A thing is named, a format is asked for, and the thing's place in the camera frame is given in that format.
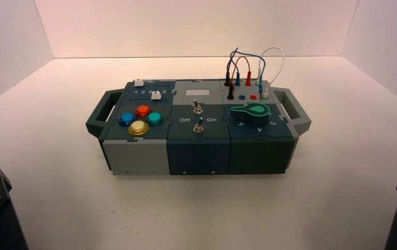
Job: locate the gray and teal control box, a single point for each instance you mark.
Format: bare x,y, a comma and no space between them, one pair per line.
198,155

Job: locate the green push button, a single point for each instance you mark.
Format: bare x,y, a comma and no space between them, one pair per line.
155,118

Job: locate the white slider knob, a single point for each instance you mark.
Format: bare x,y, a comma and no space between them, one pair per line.
155,95
138,82

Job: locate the green rotary knob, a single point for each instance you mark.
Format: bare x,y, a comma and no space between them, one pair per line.
251,113

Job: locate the red push button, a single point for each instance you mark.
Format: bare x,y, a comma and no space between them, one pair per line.
143,111

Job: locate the yellow push button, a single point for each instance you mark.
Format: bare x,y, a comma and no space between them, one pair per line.
138,127

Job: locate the blue push button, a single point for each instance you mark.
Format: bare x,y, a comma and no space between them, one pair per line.
127,119

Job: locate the metal toggle switch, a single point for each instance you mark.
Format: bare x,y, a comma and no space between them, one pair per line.
198,126
196,107

